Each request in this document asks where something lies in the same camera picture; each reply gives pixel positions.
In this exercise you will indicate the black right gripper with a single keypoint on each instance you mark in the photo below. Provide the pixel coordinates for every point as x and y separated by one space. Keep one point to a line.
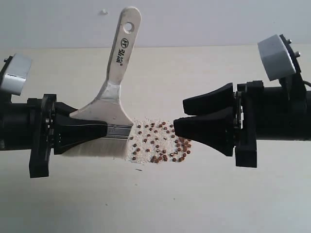
269 113

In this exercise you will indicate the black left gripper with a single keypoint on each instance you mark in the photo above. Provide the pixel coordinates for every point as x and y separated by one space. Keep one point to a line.
30 126

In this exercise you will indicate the white wide paint brush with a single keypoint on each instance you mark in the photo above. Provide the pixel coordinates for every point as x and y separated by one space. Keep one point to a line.
106 106

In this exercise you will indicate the pile of white grains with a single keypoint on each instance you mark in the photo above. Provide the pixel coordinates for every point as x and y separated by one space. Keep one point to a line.
155 141

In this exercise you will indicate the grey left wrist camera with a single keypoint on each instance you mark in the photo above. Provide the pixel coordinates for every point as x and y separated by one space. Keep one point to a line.
13 76

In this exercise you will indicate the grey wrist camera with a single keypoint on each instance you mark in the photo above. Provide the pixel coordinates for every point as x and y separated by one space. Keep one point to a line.
13 76
281 64

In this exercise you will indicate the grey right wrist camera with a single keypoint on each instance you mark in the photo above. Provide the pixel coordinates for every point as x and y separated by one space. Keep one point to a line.
281 64

